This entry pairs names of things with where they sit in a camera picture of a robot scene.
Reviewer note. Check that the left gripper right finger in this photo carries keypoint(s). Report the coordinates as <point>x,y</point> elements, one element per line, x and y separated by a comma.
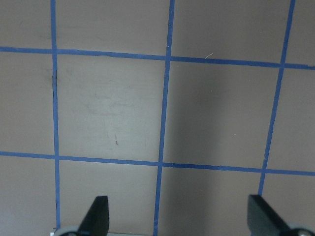
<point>262,220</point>

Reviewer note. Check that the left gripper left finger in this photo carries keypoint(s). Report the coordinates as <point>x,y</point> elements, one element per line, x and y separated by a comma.
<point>96,221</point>

